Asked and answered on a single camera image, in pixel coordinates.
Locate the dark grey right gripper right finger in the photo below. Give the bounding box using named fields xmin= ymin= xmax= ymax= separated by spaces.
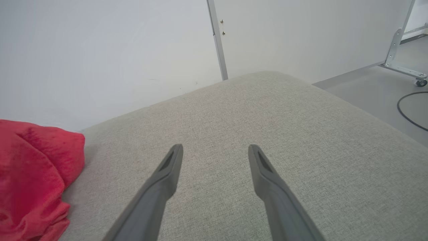
xmin=248 ymin=144 xmax=326 ymax=241

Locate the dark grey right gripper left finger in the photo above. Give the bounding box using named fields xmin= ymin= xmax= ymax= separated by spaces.
xmin=102 ymin=144 xmax=184 ymax=241

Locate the red white basketball jersey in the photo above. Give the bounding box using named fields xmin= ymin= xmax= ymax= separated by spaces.
xmin=0 ymin=119 xmax=85 ymax=241

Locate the white partition board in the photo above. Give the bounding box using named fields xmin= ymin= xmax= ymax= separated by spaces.
xmin=214 ymin=0 xmax=415 ymax=85

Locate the grey metal partition foot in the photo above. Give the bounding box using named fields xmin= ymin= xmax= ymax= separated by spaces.
xmin=380 ymin=28 xmax=428 ymax=81

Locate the black floor cable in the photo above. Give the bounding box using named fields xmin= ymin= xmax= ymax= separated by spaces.
xmin=397 ymin=91 xmax=428 ymax=132

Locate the grey metal partition post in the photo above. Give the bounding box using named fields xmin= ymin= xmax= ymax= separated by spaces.
xmin=206 ymin=0 xmax=229 ymax=81

